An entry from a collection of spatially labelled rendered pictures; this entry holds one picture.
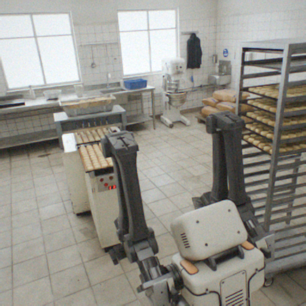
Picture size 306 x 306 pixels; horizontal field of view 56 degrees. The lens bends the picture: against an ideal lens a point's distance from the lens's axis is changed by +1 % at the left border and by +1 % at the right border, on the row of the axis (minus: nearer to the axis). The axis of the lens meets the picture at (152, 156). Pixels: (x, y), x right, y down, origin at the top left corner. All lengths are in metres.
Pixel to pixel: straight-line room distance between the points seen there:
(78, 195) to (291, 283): 2.20
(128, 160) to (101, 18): 5.53
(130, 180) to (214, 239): 0.32
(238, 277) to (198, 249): 0.17
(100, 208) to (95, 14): 4.46
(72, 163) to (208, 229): 2.36
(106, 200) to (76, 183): 0.73
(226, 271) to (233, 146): 0.44
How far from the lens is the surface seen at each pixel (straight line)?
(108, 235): 2.80
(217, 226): 0.97
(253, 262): 1.04
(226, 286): 1.02
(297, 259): 2.77
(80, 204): 3.37
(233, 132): 1.10
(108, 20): 6.36
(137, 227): 0.99
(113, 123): 3.13
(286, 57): 1.84
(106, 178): 2.46
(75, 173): 3.19
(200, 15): 7.30
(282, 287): 2.72
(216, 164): 1.22
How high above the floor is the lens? 1.93
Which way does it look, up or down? 24 degrees down
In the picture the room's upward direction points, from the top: 4 degrees counter-clockwise
